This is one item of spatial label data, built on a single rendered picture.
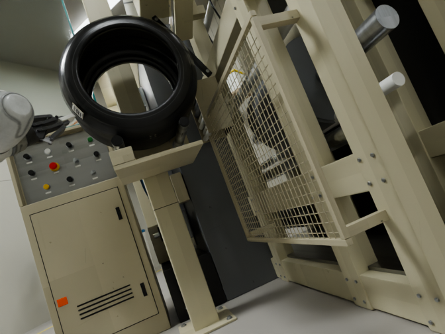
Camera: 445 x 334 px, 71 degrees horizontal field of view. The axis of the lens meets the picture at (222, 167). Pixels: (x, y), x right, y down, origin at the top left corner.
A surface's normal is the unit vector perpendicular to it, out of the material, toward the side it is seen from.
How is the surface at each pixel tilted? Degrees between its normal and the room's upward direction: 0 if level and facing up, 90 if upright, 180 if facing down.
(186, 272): 90
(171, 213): 90
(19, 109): 94
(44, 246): 90
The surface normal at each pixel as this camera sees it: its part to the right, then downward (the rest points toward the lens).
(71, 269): 0.21, -0.22
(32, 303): 0.79, -0.37
